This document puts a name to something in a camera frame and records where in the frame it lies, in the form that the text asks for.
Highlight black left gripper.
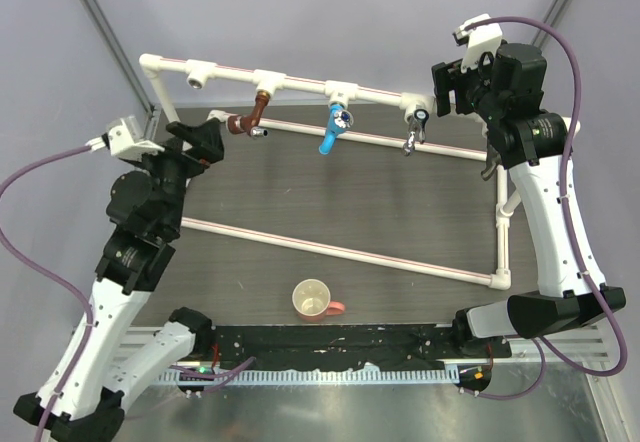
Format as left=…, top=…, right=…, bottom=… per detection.
left=130, top=117, right=225, bottom=235

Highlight brown faucet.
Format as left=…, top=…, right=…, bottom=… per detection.
left=226, top=90, right=271, bottom=139

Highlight white PVC pipe frame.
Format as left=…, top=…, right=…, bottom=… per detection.
left=138, top=52, right=531, bottom=291

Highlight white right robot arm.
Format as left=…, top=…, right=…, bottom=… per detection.
left=432, top=43, right=626, bottom=357

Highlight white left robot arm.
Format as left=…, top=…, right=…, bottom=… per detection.
left=1, top=117, right=225, bottom=441

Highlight chrome faucet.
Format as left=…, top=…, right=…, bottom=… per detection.
left=402, top=108, right=430, bottom=156

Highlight dark bronze lever faucet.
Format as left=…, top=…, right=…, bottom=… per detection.
left=480, top=141, right=503, bottom=182

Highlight blue plastic faucet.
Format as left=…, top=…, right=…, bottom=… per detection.
left=318, top=103, right=354, bottom=155

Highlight pink mug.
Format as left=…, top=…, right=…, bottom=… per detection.
left=291, top=279, right=346, bottom=323

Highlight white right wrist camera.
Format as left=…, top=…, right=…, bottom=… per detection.
left=453, top=13, right=503, bottom=73

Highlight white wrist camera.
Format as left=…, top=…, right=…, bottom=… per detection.
left=86, top=115, right=165, bottom=162
left=453, top=13, right=503, bottom=73

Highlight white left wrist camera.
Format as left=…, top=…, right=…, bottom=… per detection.
left=86, top=115, right=165, bottom=162

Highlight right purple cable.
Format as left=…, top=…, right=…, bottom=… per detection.
left=472, top=15, right=629, bottom=398

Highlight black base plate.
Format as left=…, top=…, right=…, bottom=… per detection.
left=178, top=324, right=512, bottom=372

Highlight slotted cable duct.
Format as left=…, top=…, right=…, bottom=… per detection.
left=148, top=364, right=459, bottom=391

